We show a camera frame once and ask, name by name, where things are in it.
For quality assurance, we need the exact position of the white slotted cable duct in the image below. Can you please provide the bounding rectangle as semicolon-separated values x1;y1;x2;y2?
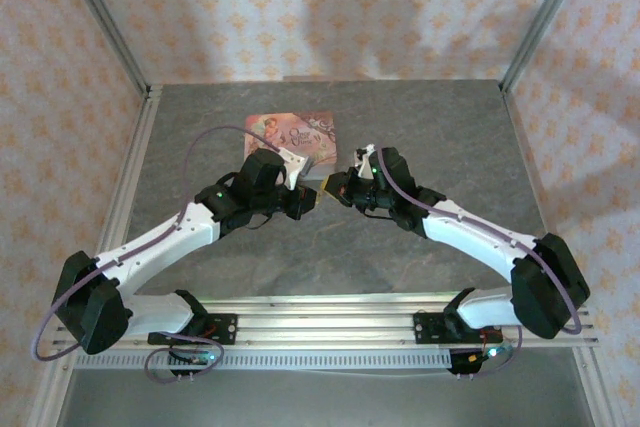
74;349;454;372

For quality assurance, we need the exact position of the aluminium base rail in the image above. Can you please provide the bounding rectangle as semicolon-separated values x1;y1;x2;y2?
52;290;601;349

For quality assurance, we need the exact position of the illustrated pink book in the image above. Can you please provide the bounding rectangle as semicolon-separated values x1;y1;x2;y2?
243;111;342;181

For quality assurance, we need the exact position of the aluminium frame post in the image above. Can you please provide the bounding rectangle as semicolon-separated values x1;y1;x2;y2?
53;0;151;93
499;0;596;93

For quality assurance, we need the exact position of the aluminium table side rail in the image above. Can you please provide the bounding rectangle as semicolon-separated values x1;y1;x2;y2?
497;79;624;427
29;85;164;427

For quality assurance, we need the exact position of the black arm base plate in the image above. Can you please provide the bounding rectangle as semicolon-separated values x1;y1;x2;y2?
413;311;454;347
197;313;239;347

